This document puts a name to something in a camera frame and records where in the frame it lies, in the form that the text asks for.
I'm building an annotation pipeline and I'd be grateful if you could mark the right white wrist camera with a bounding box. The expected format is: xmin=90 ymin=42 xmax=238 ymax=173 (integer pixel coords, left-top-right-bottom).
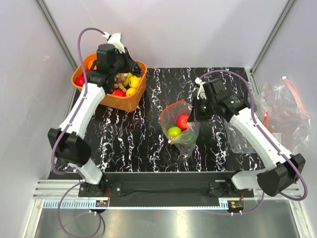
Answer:
xmin=195 ymin=77 xmax=207 ymax=100

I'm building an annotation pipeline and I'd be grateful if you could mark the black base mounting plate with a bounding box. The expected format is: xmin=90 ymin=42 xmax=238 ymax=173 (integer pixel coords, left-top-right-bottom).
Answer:
xmin=79 ymin=172 xmax=254 ymax=209

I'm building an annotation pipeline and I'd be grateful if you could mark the pile of zip bags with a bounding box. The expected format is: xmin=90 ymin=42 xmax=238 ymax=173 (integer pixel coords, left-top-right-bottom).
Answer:
xmin=254 ymin=76 xmax=312 ymax=154

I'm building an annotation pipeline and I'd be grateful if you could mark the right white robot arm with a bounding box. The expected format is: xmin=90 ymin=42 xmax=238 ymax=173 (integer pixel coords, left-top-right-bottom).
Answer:
xmin=188 ymin=94 xmax=308 ymax=200

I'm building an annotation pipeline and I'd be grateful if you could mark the black grape cluster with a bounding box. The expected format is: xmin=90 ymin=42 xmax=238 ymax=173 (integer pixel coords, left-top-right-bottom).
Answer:
xmin=131 ymin=62 xmax=142 ymax=77

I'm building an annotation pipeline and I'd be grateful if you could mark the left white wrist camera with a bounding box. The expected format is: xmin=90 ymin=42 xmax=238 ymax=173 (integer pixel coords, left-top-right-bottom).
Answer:
xmin=103 ymin=32 xmax=125 ymax=54

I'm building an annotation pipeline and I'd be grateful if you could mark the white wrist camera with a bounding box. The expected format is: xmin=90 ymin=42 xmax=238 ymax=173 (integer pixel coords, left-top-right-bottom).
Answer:
xmin=195 ymin=77 xmax=207 ymax=100
xmin=103 ymin=32 xmax=125 ymax=54

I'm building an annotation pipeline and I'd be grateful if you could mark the orange plastic fruit basket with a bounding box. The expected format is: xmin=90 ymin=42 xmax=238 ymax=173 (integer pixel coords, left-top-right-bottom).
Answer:
xmin=71 ymin=53 xmax=147 ymax=112

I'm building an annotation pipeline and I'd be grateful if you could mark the red apple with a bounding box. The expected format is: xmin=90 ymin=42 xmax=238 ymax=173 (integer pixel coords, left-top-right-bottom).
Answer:
xmin=176 ymin=114 xmax=189 ymax=131

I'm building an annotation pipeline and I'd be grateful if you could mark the red round fruit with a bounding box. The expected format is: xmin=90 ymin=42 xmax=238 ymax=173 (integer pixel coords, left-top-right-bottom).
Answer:
xmin=75 ymin=75 xmax=85 ymax=87

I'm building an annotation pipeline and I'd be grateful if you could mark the clear orange-zipper bag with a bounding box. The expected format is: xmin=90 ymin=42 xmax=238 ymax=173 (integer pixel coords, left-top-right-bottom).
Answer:
xmin=160 ymin=100 xmax=200 ymax=158

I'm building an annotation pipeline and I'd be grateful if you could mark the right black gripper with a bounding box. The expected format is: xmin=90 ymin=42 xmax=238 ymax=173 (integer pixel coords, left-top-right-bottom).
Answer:
xmin=188 ymin=96 xmax=216 ymax=122

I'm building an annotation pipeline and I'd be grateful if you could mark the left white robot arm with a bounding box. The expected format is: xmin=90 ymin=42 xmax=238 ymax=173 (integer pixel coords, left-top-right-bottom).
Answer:
xmin=48 ymin=43 xmax=141 ymax=196

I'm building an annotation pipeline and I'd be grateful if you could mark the red tomato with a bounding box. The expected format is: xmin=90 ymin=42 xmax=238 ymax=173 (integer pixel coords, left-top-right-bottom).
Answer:
xmin=112 ymin=89 xmax=126 ymax=97

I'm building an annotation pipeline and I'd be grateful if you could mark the small yellow lemon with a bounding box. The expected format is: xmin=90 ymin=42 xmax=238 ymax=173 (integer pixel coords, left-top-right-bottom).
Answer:
xmin=126 ymin=88 xmax=136 ymax=97

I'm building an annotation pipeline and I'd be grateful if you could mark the orange fruit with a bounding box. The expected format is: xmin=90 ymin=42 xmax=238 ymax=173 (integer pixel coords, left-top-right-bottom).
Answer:
xmin=87 ymin=59 xmax=97 ymax=70

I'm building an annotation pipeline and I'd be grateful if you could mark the purple grape bunch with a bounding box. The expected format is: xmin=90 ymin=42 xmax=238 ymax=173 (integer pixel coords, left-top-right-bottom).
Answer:
xmin=175 ymin=133 xmax=197 ymax=157

